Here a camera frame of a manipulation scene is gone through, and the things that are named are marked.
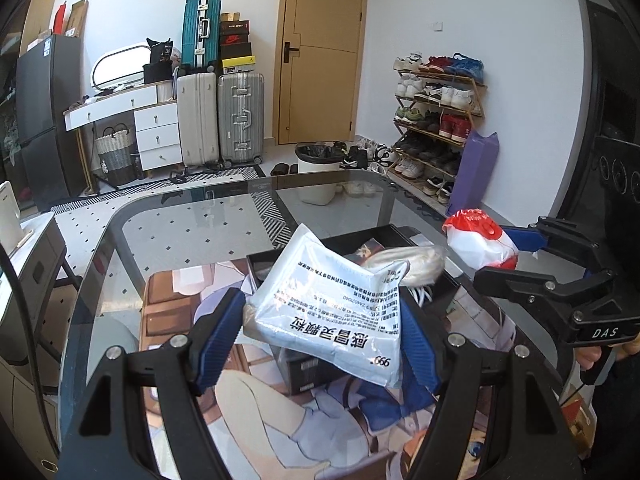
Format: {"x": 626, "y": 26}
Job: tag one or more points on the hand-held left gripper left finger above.
{"x": 215, "y": 345}

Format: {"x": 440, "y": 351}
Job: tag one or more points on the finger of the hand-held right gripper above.
{"x": 525, "y": 239}
{"x": 525, "y": 285}

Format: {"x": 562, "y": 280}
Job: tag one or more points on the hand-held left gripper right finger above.
{"x": 420, "y": 355}

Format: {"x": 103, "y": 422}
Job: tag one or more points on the red and white plastic packet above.
{"x": 475, "y": 245}

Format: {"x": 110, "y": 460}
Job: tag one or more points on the white printed packet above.
{"x": 340, "y": 300}

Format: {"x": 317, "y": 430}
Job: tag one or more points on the black cardboard box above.
{"x": 310, "y": 367}

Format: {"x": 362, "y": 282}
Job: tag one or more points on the person's right hand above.
{"x": 590, "y": 357}

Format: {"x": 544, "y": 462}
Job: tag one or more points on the printed desk mat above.
{"x": 260, "y": 410}

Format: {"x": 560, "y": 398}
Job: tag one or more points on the purple bag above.
{"x": 472, "y": 175}

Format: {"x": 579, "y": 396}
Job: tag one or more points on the shoe rack with shoes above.
{"x": 440, "y": 125}

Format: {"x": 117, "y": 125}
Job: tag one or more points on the shoes on floor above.
{"x": 362, "y": 157}

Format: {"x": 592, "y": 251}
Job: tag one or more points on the pair of dark slippers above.
{"x": 285, "y": 169}

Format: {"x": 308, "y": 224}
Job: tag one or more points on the white trash bin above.
{"x": 316, "y": 177}

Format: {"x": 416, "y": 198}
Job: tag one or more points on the woven basket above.
{"x": 116, "y": 157}

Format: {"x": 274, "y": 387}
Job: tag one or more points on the white dresser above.
{"x": 155, "y": 135}

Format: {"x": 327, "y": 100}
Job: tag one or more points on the white suitcase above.
{"x": 197, "y": 120}

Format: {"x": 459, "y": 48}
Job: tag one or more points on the silver suitcase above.
{"x": 241, "y": 117}

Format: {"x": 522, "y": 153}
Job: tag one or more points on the white electric kettle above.
{"x": 10, "y": 215}

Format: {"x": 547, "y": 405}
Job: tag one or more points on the wooden door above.
{"x": 320, "y": 50}

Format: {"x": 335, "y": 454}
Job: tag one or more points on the black fridge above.
{"x": 47, "y": 120}

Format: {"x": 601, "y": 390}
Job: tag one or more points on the black bag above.
{"x": 159, "y": 62}

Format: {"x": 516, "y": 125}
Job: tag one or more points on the oval mirror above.
{"x": 117, "y": 67}

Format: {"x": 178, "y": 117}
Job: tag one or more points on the stack of shoe boxes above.
{"x": 236, "y": 42}

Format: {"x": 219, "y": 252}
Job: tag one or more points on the teal suitcase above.
{"x": 200, "y": 35}

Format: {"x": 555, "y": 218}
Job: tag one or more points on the cardboard boxes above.
{"x": 65, "y": 15}

